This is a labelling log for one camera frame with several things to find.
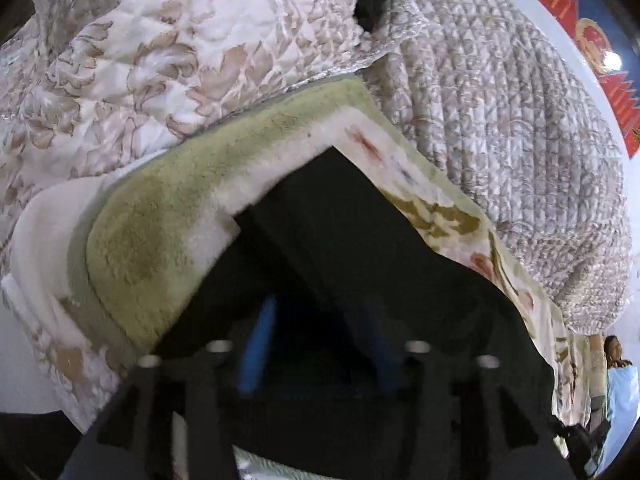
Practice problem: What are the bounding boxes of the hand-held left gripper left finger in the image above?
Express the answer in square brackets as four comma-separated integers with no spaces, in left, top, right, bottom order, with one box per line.
[57,295,278,480]

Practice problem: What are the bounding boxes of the floral satin quilt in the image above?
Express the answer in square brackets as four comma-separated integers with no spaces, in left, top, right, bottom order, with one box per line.
[0,0,396,271]

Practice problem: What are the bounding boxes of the floral fleece blanket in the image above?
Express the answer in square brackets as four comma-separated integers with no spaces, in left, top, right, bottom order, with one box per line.
[0,77,608,480]

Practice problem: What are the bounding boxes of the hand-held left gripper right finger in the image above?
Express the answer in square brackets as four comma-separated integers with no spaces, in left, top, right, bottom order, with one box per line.
[372,339,576,480]

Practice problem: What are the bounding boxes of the person in light blue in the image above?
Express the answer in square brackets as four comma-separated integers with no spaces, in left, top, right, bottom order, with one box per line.
[602,335,640,466]

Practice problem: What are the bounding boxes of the diamond quilted bedspread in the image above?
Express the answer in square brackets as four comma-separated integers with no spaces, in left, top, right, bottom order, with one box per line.
[360,0,633,336]

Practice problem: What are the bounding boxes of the black pants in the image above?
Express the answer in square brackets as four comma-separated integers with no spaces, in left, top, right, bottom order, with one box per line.
[155,152,556,480]

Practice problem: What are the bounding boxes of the dark blurred object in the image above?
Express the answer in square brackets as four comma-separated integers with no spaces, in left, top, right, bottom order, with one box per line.
[547,417,611,480]

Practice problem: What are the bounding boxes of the red blue wall poster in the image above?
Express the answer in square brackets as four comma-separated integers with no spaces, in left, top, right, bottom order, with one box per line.
[492,0,640,158]

